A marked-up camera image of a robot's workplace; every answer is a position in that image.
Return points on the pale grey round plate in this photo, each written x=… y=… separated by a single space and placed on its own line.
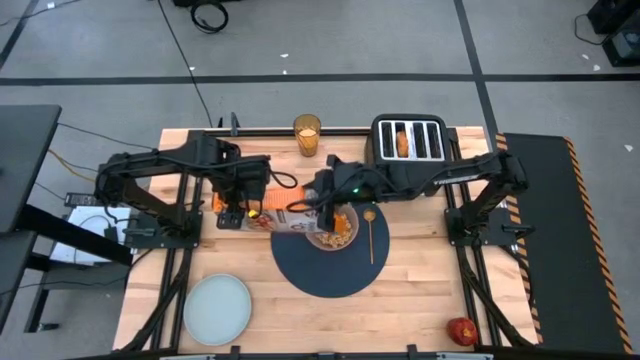
x=217 y=310

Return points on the cereal rings pile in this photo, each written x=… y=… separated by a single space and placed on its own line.
x=335 y=241

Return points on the brown ceramic bowl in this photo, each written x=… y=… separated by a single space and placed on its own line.
x=354 y=235

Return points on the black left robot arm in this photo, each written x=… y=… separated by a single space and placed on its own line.
x=150 y=162

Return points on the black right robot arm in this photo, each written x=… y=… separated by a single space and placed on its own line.
x=450 y=177

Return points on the white flat box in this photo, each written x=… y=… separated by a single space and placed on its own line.
x=85 y=220

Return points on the red apple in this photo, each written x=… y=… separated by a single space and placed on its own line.
x=462 y=331

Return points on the black equipment case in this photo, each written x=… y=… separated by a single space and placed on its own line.
x=622 y=45

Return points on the orange cereal box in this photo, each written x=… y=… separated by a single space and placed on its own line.
x=285 y=197

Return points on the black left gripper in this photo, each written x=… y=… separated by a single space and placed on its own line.
x=247 y=182

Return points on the black four-slot toaster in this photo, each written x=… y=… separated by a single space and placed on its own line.
x=410 y=145

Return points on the black desk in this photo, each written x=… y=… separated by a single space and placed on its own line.
x=25 y=160

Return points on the amber drinking glass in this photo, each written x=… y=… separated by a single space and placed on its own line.
x=307 y=137

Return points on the toasted bagel half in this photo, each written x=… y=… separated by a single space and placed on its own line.
x=402 y=145

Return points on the dark blue round placemat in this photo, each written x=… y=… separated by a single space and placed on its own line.
x=325 y=275

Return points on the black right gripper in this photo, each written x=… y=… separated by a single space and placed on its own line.
x=340 y=185

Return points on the small black adapter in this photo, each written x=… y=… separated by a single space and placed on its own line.
x=111 y=234

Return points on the black power brick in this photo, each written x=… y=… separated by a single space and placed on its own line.
x=82 y=200

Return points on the black hazard-striped floor mat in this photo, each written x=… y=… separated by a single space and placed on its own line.
x=555 y=240

